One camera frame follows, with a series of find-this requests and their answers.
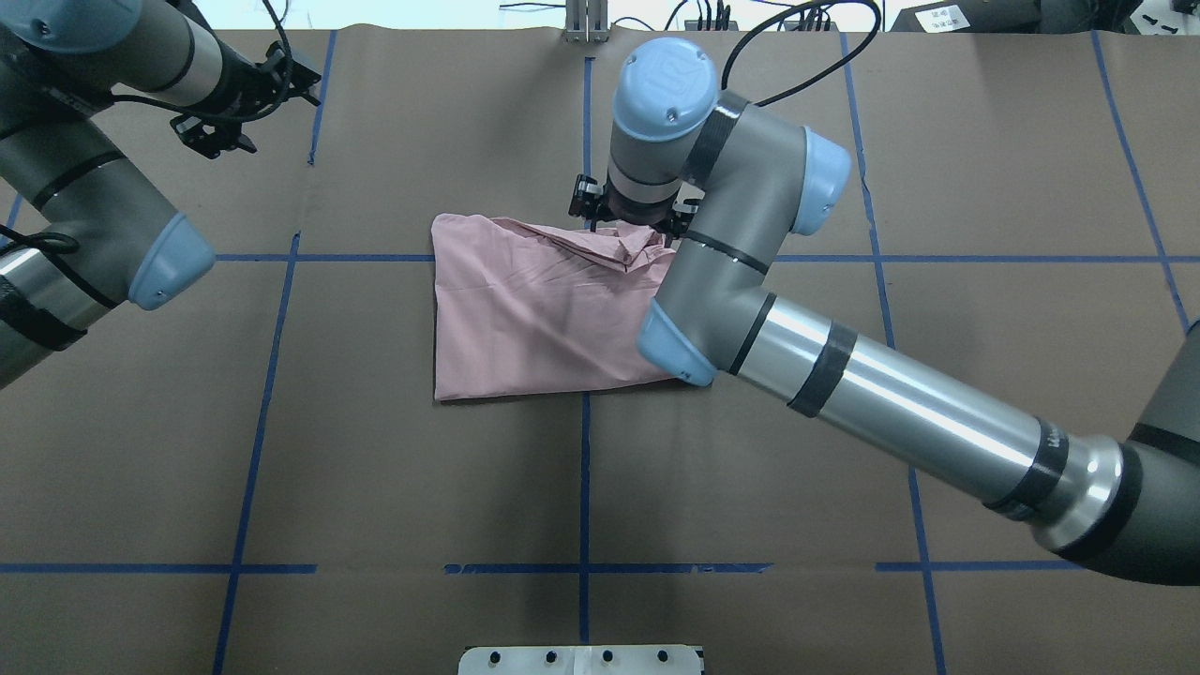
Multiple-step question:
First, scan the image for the pink printed t-shirt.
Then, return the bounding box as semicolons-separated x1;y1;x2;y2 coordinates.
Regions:
431;213;676;402

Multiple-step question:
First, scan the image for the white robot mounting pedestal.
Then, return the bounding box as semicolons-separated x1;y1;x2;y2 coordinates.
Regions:
457;644;707;674

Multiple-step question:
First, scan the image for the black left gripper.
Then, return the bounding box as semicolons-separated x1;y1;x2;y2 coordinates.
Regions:
211;41;323;124

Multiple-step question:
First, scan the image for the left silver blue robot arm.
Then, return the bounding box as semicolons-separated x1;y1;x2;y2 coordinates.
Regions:
1;1;322;386

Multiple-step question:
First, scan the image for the black power adapter box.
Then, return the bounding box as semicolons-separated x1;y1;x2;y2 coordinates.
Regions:
889;1;1043;34

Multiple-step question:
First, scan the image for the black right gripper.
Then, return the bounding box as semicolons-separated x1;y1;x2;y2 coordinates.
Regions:
568;174;702;243

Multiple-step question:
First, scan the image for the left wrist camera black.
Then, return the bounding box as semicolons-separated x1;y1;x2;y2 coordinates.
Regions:
169;114;258;159

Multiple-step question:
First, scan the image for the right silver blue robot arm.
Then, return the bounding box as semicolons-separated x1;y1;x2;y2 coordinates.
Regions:
569;36;1199;586

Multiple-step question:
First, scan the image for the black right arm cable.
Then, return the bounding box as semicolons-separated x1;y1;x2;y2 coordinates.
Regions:
720;0;884;109

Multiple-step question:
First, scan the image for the aluminium frame post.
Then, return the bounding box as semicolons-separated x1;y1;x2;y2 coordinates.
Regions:
562;0;611;44

